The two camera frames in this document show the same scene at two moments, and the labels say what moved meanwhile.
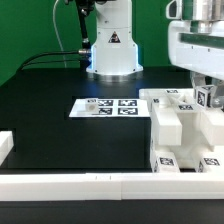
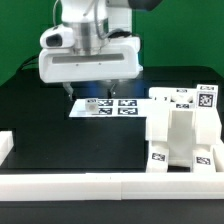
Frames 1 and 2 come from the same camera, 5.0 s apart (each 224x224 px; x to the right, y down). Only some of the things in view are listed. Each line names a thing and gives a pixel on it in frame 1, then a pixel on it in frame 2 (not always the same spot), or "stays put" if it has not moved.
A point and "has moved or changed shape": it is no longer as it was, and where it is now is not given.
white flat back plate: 110,107 stays put
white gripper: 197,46 -> 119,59
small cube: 203,95 stays put
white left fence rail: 6,145 stays put
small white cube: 166,162 has moved or changed shape
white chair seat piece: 194,141 has moved or changed shape
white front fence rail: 113,186 stays put
